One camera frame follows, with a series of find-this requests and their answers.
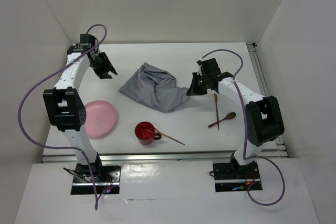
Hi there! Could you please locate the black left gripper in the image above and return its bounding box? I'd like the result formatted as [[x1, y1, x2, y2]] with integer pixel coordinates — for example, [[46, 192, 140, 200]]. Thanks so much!
[[90, 51, 118, 80]]

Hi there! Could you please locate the red enamel mug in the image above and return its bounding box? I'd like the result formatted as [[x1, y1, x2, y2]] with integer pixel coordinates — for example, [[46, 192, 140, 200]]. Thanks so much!
[[134, 122, 162, 145]]

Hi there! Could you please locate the grey cloth placemat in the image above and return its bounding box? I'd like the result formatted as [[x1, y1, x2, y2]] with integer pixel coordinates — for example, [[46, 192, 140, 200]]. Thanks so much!
[[119, 62, 189, 113]]

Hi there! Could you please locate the copper spoon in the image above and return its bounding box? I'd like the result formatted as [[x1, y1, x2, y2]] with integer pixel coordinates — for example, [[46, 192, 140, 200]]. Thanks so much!
[[208, 112, 236, 128]]

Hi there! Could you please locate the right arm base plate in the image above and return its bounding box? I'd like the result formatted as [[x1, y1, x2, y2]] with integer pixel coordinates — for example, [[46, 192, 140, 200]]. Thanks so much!
[[209, 162, 263, 193]]

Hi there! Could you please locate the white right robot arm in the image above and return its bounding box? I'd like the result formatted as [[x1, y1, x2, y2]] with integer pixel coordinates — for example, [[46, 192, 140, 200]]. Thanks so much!
[[187, 58, 284, 178]]

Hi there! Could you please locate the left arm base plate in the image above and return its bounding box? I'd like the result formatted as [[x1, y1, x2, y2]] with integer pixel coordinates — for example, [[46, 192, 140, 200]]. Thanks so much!
[[68, 165, 121, 195]]

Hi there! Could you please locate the pink plate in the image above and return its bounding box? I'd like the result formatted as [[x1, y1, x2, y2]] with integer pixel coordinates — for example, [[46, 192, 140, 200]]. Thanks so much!
[[85, 100, 118, 138]]

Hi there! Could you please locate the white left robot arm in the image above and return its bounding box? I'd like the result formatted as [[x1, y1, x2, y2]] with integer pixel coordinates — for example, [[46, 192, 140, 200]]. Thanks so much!
[[43, 33, 117, 182]]

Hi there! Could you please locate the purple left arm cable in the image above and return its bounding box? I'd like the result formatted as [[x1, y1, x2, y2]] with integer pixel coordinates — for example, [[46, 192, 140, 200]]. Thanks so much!
[[17, 24, 108, 211]]

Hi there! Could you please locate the aluminium right side rail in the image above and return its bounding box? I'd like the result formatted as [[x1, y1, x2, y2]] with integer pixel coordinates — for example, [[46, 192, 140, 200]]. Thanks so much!
[[246, 42, 287, 151]]

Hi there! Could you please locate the aluminium front table rail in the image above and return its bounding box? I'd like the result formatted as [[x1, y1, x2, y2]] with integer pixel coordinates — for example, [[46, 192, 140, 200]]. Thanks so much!
[[41, 149, 289, 164]]

